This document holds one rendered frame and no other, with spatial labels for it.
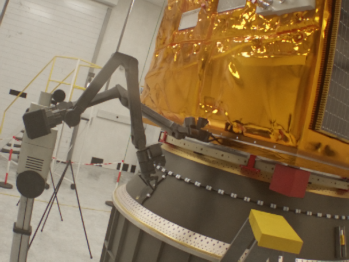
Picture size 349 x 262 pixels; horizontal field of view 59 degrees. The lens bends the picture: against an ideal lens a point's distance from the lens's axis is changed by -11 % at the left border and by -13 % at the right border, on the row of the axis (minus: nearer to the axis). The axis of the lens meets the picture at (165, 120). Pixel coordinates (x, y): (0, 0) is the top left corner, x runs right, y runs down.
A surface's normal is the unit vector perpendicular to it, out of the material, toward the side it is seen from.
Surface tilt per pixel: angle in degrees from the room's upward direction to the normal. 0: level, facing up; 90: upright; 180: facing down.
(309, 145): 97
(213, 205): 62
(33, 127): 90
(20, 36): 90
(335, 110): 90
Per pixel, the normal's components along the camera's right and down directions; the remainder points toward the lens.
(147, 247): -0.70, -0.19
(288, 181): -0.85, -0.22
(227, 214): -0.24, -0.55
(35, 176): 0.36, 0.08
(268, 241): -0.15, -0.05
